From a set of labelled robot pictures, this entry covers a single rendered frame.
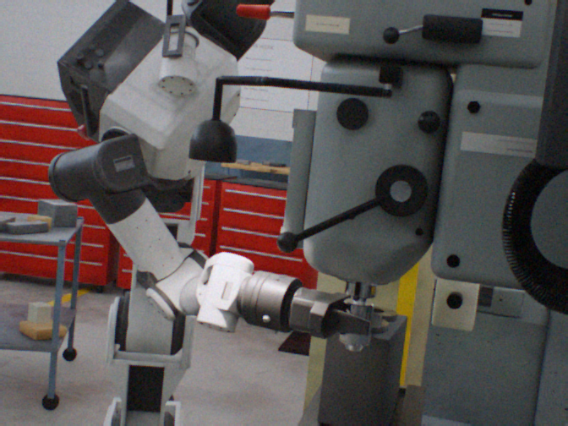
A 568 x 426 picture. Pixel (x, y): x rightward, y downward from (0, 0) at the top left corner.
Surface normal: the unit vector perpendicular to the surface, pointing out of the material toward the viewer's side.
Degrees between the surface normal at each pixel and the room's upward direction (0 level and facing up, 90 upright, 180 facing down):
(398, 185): 90
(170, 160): 141
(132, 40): 59
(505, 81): 90
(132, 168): 73
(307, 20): 90
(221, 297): 67
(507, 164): 90
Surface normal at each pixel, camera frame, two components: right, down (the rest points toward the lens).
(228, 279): -0.35, -0.33
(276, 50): -0.21, 0.10
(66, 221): 0.66, 0.16
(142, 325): 0.12, -0.02
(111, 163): 0.78, -0.14
